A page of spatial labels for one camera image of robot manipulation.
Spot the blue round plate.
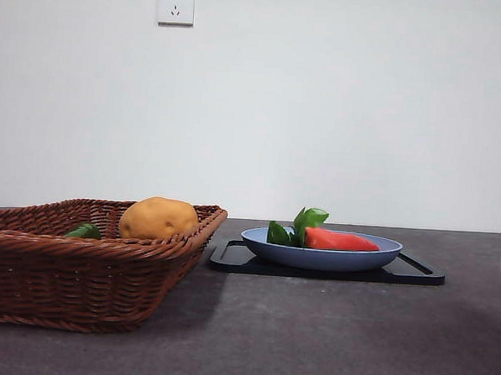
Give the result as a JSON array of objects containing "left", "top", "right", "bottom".
[{"left": 239, "top": 225, "right": 404, "bottom": 275}]

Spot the orange carrot with green leaves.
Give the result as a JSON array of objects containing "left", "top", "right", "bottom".
[{"left": 266, "top": 204, "right": 384, "bottom": 253}]

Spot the black flat tray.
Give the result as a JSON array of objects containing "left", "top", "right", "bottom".
[{"left": 207, "top": 238, "right": 447, "bottom": 286}]

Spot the yellow-brown potato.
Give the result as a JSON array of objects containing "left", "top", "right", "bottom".
[{"left": 117, "top": 194, "right": 201, "bottom": 242}]

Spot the green vegetable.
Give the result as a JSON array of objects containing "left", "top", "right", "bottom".
[{"left": 64, "top": 221, "right": 102, "bottom": 240}]

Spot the brown wicker basket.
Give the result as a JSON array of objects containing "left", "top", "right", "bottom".
[{"left": 0, "top": 193, "right": 228, "bottom": 341}]

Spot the white wall socket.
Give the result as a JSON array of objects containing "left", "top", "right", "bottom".
[{"left": 156, "top": 0, "right": 196, "bottom": 28}]

